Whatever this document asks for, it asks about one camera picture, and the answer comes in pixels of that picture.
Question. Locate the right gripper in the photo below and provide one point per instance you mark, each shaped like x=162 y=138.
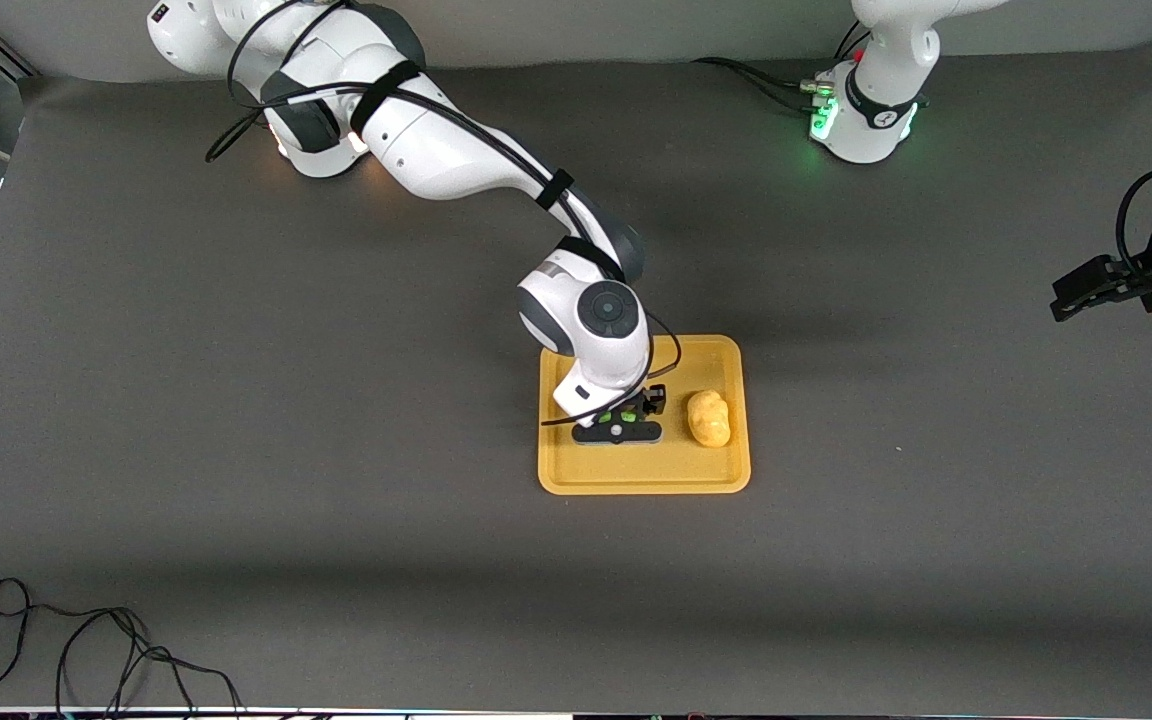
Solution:
x=652 y=402

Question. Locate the yellow potato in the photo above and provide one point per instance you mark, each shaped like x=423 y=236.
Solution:
x=709 y=418

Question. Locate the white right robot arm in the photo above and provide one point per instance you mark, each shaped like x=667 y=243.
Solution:
x=436 y=150

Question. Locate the yellow plastic tray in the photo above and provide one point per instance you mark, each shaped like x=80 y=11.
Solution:
x=616 y=470

